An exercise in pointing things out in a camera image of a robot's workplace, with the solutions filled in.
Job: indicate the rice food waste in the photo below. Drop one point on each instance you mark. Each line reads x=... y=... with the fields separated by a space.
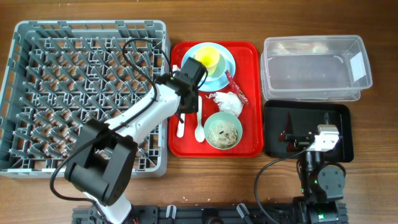
x=222 y=134

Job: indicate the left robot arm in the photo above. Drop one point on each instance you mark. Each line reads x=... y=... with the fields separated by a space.
x=101 y=164

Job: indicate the light blue plate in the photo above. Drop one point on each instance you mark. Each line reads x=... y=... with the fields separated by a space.
x=230 y=65

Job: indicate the white plastic fork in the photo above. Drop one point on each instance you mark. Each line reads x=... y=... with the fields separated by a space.
x=181 y=123

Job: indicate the red plastic tray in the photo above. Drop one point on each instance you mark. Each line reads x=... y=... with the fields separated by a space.
x=247 y=78

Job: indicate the clear plastic bin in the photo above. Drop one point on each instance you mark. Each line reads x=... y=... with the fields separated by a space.
x=315 y=68

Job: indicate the light green saucer bowl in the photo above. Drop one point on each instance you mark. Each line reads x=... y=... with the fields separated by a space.
x=219 y=70

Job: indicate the black tray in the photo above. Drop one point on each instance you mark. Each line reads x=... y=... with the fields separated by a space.
x=305 y=117

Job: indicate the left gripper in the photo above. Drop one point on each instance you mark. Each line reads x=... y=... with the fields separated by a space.
x=194 y=105

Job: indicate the yellow plastic cup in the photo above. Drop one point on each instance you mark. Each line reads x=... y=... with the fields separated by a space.
x=209 y=57

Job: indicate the white plastic spoon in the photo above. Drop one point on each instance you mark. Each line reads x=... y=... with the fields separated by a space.
x=199 y=130

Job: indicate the white napkin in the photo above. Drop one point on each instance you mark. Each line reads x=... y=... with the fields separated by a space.
x=227 y=102

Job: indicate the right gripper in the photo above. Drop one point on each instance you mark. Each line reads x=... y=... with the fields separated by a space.
x=287 y=135

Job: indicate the grey dishwasher rack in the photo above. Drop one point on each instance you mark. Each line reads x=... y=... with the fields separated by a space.
x=60 y=74

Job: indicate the red snack wrapper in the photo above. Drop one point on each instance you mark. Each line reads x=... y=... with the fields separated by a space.
x=236 y=89

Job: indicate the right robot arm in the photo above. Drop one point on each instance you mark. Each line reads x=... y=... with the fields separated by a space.
x=322 y=182

